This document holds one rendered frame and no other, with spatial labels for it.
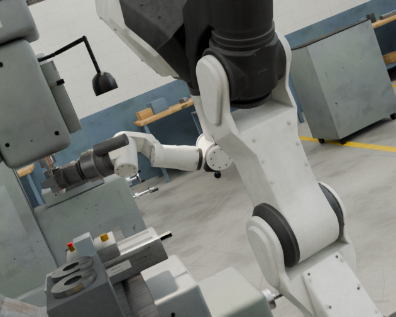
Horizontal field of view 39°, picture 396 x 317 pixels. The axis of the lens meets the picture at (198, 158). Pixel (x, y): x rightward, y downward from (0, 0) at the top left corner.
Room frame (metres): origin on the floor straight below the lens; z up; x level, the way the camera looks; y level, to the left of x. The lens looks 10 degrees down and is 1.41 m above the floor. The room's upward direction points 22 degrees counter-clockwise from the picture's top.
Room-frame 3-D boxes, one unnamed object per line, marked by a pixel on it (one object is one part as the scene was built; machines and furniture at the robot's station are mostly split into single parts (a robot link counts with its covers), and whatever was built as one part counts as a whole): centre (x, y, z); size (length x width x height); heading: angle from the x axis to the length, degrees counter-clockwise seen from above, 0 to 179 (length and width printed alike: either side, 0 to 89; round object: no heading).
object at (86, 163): (1.58, 0.32, 1.23); 0.13 x 0.12 x 0.10; 165
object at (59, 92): (1.63, 0.30, 1.44); 0.04 x 0.04 x 0.21; 10
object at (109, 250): (1.59, 0.35, 1.00); 0.15 x 0.06 x 0.04; 10
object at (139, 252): (1.58, 0.37, 0.96); 0.35 x 0.15 x 0.11; 100
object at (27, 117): (1.61, 0.41, 1.47); 0.21 x 0.19 x 0.32; 10
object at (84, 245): (1.58, 0.40, 1.02); 0.06 x 0.05 x 0.06; 10
